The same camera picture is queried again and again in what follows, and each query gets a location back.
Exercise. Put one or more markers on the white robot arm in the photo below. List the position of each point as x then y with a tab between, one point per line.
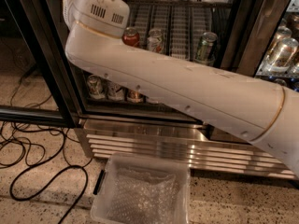
95	45

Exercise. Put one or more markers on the green white can bottom shelf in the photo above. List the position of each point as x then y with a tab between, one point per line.
95	87

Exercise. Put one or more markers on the white green soda can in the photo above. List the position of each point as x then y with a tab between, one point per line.
155	41

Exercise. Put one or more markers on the red coca cola can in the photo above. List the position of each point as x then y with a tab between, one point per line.
131	37

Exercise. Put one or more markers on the open glass fridge door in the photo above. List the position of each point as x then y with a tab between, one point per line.
34	83

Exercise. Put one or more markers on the stainless steel fridge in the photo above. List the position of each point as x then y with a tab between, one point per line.
160	130

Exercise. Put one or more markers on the closed glass fridge door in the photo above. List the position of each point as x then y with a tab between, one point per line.
255	31

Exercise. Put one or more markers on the silver can compartment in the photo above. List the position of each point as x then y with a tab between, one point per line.
280	58
281	32

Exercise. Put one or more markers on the brown tea bottle white cap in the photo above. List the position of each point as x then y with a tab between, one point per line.
115	91

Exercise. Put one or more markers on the clear plastic bin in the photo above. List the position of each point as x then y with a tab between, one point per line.
103	198

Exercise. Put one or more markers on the bubble wrap sheet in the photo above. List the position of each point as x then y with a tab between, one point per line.
144	197

